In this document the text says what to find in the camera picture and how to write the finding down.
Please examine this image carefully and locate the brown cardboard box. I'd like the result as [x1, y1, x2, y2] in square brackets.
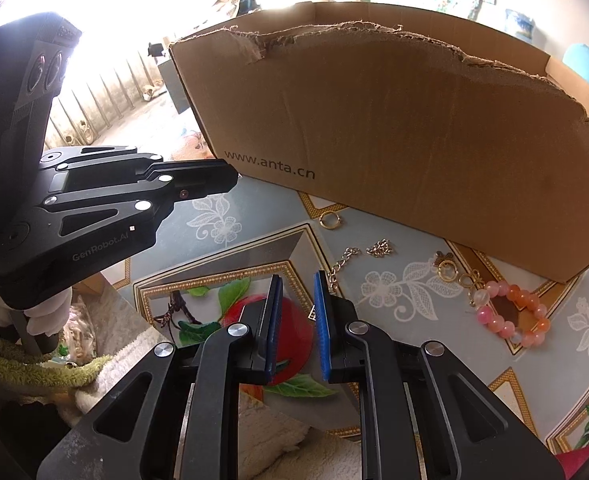
[170, 2, 589, 282]

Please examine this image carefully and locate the silver chain with pendant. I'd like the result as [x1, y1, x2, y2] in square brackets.
[326, 237, 396, 291]

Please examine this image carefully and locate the white gloved left hand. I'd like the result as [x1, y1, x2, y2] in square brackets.
[0, 287, 72, 336]

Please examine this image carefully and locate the fruit patterned tablecloth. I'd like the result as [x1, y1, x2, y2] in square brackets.
[73, 173, 589, 456]

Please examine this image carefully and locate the small gold ring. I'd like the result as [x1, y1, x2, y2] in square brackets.
[317, 209, 345, 231]

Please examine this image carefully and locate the gold clasp jewelry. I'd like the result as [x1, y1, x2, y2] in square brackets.
[433, 252, 489, 309]

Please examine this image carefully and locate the pink bead bracelet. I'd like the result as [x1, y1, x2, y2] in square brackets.
[472, 279, 552, 349]

